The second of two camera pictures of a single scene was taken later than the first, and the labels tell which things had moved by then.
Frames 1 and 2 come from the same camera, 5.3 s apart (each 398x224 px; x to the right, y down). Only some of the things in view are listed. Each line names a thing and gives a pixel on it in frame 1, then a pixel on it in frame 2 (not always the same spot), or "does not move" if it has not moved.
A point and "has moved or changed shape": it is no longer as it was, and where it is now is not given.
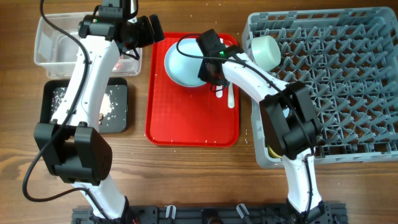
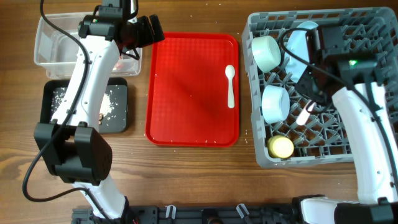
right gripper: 203,74 to 302,86
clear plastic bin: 56,47 does not move
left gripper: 148,37 does not move
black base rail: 321,213 does not move
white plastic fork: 219,94 has moved or changed shape
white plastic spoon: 231,96 does not move
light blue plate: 183,70 to 296,41
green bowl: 266,51 does not move
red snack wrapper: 119,66 does not move
